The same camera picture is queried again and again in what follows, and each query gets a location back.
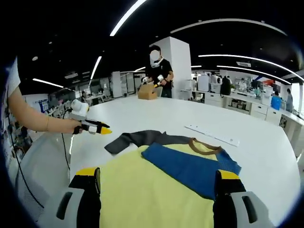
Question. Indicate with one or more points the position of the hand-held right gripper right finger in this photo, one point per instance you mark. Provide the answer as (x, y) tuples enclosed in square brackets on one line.
[(235, 206)]

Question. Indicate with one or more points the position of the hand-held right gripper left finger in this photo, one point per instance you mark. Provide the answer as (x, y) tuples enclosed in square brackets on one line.
[(80, 204)]

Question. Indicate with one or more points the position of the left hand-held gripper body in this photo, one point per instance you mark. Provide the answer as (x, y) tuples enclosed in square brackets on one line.
[(79, 109)]

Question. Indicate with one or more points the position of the yellow grey blue garment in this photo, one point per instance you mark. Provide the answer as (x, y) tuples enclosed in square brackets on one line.
[(147, 190)]

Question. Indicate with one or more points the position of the person's left hand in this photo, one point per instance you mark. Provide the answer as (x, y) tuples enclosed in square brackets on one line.
[(64, 126)]

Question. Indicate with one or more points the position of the grey mesh office chair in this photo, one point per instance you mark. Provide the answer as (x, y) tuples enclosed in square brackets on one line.
[(40, 166)]

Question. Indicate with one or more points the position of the cardboard box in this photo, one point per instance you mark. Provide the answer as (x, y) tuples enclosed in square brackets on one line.
[(146, 93)]

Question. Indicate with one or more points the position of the person's white shirt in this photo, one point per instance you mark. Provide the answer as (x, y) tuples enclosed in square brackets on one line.
[(13, 80)]

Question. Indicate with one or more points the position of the blue bin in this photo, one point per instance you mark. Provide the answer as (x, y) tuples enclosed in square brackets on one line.
[(276, 103)]

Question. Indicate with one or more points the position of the black backpack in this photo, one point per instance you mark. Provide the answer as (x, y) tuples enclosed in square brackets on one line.
[(225, 86)]

